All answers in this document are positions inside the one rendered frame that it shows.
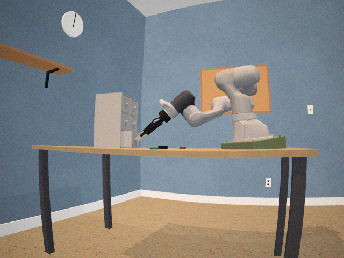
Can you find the beige small chest of drawers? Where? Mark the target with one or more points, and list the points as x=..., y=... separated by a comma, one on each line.
x=107, y=124

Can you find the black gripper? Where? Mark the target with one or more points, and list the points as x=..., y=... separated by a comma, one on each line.
x=153, y=125

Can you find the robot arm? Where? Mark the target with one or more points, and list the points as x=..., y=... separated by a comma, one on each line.
x=236, y=83

